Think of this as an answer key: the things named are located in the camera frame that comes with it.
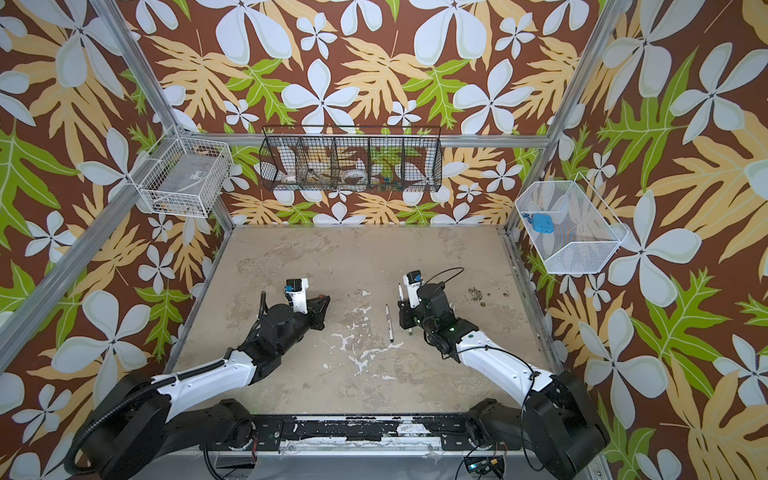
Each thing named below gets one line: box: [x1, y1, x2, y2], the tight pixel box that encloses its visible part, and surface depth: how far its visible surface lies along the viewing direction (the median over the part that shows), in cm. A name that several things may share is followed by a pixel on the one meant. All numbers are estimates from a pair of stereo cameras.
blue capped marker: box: [385, 303, 395, 343], surface depth 94 cm
